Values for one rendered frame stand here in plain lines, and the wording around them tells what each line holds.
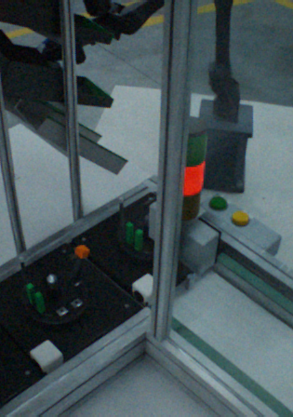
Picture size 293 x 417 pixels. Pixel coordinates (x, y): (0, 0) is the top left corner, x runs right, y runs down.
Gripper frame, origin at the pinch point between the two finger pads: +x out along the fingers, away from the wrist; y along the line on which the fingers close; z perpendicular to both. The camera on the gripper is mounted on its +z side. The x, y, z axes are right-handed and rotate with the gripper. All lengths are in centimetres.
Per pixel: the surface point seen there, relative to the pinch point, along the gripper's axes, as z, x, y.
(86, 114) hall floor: -125, -30, -168
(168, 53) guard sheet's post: 23, -5, 69
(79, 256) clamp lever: -20, 15, 49
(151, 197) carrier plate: -33.2, -6.7, 28.4
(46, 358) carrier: -25, 29, 64
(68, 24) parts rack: 15.5, -1.5, 28.3
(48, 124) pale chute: -5.7, 8.5, 24.0
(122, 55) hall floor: -133, -82, -239
